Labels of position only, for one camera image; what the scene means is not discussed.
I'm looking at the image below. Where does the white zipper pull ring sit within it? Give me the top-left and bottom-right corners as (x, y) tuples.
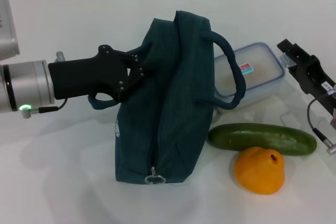
(144, 166), (166, 185)

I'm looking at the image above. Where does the dark teal insulated lunch bag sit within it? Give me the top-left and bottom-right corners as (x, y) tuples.
(88, 10), (247, 185)

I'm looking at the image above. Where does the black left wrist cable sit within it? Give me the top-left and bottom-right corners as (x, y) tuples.
(20, 97), (68, 119)

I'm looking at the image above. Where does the clear plastic food container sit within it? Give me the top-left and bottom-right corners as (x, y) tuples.
(214, 41), (287, 112)

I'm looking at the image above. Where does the orange pear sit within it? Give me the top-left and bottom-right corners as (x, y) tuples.
(234, 147), (286, 195)

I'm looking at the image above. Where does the green cucumber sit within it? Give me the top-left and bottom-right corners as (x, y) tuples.
(207, 123), (318, 156)

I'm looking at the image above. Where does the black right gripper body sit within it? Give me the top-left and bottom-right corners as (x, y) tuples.
(301, 55), (336, 116)

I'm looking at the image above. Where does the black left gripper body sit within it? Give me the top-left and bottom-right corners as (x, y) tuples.
(48, 45), (132, 103)

